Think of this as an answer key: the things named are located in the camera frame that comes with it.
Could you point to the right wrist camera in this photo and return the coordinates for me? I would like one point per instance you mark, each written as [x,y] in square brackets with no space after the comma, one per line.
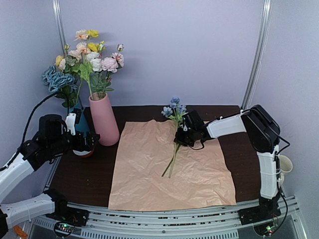
[186,122]

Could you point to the blue flower stem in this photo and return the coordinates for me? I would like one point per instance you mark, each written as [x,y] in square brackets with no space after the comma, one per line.
[174,113]

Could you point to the artificial flowers in teal vase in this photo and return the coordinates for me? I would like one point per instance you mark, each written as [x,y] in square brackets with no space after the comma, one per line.
[60,78]

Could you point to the left aluminium frame post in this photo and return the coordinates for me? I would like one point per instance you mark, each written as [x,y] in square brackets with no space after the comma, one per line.
[59,23]

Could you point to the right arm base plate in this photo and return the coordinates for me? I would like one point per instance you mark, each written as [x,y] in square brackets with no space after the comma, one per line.
[257,214]

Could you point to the white bowl orange outside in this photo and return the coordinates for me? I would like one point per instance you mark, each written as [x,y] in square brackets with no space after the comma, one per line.
[83,154]

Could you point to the orange object at corner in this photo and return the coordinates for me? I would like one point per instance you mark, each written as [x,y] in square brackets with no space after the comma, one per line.
[19,232]

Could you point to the teal frosted vase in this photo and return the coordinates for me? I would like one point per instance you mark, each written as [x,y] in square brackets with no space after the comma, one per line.
[81,124]

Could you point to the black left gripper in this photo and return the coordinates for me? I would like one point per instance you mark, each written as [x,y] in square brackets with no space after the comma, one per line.
[88,146]

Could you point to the aluminium frame post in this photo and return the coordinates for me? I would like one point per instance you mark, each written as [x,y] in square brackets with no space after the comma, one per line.
[59,23]
[260,49]

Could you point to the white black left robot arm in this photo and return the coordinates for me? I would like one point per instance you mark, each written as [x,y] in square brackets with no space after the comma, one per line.
[54,138]

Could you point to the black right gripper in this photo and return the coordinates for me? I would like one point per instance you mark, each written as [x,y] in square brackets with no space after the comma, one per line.
[183,137]

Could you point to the pink tall vase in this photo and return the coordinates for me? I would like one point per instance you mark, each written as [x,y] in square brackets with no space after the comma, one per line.
[104,120]

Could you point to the floral ceramic mug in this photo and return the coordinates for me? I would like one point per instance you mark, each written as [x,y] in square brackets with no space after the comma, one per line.
[286,167]

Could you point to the right aluminium frame post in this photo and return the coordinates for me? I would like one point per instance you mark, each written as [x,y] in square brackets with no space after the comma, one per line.
[260,49]

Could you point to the white rose stem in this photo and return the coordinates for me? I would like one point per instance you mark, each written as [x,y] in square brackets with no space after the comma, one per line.
[93,63]

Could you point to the pink tissue paper sheet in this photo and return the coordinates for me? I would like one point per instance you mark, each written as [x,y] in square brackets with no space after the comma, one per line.
[150,174]

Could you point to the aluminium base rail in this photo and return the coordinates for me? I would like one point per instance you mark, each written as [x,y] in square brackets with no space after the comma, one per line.
[206,223]

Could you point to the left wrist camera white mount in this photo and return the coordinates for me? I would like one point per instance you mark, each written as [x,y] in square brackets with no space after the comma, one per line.
[72,119]

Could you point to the peach flower stem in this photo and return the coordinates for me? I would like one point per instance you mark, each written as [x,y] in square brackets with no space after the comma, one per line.
[81,66]

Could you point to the pink rose leafy stem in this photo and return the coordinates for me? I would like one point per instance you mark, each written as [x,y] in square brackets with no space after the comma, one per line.
[110,66]

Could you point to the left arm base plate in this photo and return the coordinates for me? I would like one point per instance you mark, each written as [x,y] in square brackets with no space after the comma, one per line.
[73,216]

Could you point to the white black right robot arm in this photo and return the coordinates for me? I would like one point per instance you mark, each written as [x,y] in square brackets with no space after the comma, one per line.
[250,142]

